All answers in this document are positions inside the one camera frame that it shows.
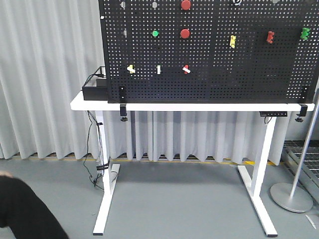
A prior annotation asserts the silver stand with round base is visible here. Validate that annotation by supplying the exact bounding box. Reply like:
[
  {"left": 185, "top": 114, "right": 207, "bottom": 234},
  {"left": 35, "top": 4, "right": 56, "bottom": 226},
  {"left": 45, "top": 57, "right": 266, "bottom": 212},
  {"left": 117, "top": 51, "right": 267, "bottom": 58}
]
[{"left": 270, "top": 91, "right": 319, "bottom": 213}]

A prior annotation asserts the red selector switch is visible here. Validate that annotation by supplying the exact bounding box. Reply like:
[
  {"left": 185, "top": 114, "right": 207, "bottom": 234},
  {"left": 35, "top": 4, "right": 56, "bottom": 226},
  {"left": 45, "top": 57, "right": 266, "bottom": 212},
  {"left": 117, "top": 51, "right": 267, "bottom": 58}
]
[{"left": 182, "top": 65, "right": 191, "bottom": 74}]

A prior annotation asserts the green toggle handle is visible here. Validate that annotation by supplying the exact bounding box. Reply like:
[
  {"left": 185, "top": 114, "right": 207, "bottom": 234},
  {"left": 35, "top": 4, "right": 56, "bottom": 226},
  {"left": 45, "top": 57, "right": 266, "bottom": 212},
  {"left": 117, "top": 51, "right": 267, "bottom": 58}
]
[{"left": 300, "top": 27, "right": 310, "bottom": 40}]

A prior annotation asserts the black electronics box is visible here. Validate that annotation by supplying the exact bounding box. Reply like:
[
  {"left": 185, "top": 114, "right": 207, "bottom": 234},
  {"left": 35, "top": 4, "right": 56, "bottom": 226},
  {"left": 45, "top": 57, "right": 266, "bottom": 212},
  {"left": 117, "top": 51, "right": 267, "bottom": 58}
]
[{"left": 82, "top": 66, "right": 108, "bottom": 101}]

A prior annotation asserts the black power cable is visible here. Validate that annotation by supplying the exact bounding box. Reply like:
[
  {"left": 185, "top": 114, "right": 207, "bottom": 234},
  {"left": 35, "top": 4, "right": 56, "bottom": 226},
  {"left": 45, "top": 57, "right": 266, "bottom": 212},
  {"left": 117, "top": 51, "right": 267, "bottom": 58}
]
[{"left": 83, "top": 67, "right": 118, "bottom": 191}]

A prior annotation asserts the black clamp bracket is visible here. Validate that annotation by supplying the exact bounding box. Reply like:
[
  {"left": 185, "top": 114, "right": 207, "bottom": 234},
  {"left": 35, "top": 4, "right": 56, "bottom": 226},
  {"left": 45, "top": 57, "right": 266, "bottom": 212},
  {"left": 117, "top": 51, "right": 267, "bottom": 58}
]
[
  {"left": 119, "top": 86, "right": 128, "bottom": 122},
  {"left": 295, "top": 85, "right": 309, "bottom": 122}
]

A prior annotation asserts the green illuminated push button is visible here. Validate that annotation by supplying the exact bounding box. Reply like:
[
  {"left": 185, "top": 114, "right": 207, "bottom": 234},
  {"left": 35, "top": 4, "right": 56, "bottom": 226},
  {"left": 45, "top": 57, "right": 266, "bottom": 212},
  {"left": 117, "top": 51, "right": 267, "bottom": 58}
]
[{"left": 152, "top": 30, "right": 159, "bottom": 37}]

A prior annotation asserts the lower red push button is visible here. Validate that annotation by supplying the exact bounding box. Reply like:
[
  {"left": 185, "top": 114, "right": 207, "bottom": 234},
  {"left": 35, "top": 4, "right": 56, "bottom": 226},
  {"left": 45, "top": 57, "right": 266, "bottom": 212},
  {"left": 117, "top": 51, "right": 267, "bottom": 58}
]
[{"left": 180, "top": 28, "right": 190, "bottom": 39}]

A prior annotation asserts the black clothed person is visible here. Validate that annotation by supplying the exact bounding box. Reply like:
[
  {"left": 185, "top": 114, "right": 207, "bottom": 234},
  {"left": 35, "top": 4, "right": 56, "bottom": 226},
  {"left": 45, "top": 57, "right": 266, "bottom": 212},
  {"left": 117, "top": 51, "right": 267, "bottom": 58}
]
[{"left": 0, "top": 171, "right": 69, "bottom": 239}]

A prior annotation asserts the yellow toggle handle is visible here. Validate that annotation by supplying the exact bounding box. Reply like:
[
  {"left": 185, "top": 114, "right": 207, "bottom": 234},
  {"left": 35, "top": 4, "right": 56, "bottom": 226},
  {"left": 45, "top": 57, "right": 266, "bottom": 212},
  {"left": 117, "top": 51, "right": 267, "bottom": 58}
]
[{"left": 229, "top": 35, "right": 236, "bottom": 49}]

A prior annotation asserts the yellow lit selector switch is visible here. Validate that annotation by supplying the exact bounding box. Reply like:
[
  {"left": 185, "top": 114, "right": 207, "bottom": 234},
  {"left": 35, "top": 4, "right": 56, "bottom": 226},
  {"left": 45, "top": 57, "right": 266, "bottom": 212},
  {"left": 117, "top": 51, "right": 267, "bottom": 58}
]
[{"left": 127, "top": 64, "right": 136, "bottom": 74}]

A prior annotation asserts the red push button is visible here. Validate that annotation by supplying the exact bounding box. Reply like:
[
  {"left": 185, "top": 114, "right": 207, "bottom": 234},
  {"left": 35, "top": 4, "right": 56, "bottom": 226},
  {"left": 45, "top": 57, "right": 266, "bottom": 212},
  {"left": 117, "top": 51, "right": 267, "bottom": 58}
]
[
  {"left": 180, "top": 28, "right": 190, "bottom": 39},
  {"left": 180, "top": 0, "right": 191, "bottom": 10}
]

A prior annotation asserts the white standing desk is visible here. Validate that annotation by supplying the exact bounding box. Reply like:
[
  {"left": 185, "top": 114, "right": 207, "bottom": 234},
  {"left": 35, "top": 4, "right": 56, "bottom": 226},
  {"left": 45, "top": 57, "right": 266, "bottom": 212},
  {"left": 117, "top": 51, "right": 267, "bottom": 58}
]
[{"left": 70, "top": 92, "right": 316, "bottom": 238}]

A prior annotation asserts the upper red push button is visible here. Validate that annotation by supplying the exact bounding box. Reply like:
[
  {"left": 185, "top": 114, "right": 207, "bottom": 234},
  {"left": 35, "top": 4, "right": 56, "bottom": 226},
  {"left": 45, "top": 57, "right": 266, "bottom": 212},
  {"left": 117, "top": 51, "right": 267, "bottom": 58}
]
[{"left": 180, "top": 0, "right": 191, "bottom": 10}]

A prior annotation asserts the right black clamp bracket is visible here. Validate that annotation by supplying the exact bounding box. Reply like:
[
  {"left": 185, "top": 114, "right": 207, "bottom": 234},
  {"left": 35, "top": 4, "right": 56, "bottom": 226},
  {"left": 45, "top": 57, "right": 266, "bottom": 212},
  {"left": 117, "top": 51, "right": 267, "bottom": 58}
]
[{"left": 295, "top": 85, "right": 309, "bottom": 122}]

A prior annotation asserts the black desk control panel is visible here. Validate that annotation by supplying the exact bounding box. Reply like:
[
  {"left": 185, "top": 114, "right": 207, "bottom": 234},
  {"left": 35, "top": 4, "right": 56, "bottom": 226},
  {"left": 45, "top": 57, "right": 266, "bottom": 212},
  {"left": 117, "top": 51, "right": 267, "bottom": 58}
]
[{"left": 260, "top": 111, "right": 288, "bottom": 117}]

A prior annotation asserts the left black clamp bracket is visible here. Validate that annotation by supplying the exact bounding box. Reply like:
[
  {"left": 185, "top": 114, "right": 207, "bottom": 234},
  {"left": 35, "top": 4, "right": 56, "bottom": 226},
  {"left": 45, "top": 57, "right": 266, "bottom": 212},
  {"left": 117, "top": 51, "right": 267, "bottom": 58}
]
[{"left": 119, "top": 86, "right": 128, "bottom": 122}]

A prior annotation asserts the red toggle handle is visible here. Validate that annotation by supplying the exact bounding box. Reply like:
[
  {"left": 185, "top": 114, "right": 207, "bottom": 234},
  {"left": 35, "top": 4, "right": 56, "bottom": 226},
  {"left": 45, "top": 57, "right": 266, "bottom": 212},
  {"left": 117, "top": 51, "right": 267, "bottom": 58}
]
[{"left": 266, "top": 31, "right": 275, "bottom": 44}]

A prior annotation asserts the black perforated pegboard panel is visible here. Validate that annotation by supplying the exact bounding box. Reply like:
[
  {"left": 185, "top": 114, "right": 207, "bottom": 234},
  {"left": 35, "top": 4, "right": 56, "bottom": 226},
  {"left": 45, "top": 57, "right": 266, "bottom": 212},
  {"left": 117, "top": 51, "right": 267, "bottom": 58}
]
[{"left": 99, "top": 0, "right": 319, "bottom": 104}]

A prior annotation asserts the grey curtain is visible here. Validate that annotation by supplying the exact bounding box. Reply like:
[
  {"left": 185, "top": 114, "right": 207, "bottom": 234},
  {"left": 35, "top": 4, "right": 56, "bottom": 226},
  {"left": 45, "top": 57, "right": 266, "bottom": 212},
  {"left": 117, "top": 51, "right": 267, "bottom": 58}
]
[{"left": 0, "top": 0, "right": 319, "bottom": 166}]

